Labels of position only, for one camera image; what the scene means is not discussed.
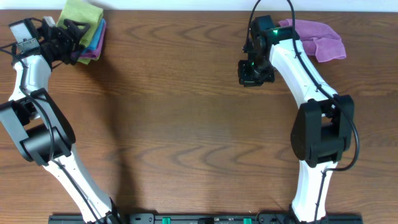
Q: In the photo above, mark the folded blue cloth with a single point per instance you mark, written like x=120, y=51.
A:
x=96, y=38

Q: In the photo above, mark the light green microfiber cloth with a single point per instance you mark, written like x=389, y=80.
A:
x=81, y=11

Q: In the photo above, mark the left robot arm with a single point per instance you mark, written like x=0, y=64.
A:
x=34, y=122

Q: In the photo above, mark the crumpled purple cloth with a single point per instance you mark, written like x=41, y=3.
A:
x=320, y=40

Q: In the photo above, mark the folded purple cloth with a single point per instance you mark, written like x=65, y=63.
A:
x=97, y=52

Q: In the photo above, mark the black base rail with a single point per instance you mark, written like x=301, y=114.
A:
x=265, y=218

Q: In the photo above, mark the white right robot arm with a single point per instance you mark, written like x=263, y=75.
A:
x=323, y=128

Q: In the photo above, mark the folded green cloth in stack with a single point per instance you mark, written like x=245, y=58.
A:
x=86, y=61

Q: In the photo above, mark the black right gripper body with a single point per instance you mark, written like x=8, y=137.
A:
x=254, y=78

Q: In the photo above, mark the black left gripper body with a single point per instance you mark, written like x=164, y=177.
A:
x=62, y=40

